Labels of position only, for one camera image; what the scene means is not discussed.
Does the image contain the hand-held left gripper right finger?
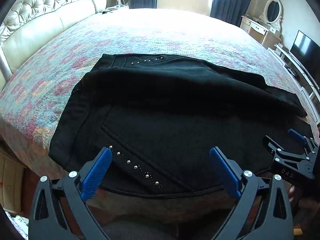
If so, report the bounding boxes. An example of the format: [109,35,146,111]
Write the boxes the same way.
[209,147,293,240]

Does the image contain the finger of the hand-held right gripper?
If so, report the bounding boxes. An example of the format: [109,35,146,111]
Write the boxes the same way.
[287,129,319,155]
[262,135,285,158]

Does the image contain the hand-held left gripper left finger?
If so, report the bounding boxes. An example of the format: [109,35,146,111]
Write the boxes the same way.
[29,147,113,240]

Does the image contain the black studded pants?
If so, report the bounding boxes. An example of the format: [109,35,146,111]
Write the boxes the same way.
[48,53,314,200]

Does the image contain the person's right hand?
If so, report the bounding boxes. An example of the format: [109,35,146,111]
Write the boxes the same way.
[287,184,301,205]

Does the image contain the white television stand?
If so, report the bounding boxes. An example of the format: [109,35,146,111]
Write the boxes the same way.
[267,44,320,110]

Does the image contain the brown wooden cabinet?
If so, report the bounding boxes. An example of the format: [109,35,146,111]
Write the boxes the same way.
[0,152,28,213]

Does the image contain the black flat television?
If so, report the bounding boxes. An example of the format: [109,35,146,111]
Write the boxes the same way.
[289,30,320,68]

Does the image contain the cream dressing table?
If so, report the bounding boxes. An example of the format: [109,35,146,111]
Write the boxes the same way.
[240,14,282,47]

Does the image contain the white oval vanity mirror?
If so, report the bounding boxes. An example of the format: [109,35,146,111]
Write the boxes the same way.
[259,0,284,30]

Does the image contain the bed with patterned cover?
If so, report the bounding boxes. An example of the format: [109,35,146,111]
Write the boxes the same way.
[0,8,320,220]

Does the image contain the cream tufted leather headboard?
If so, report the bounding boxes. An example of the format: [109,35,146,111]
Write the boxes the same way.
[0,0,107,90]

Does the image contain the cluttered bedside table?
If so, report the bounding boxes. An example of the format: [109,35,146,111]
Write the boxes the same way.
[100,4,130,14]

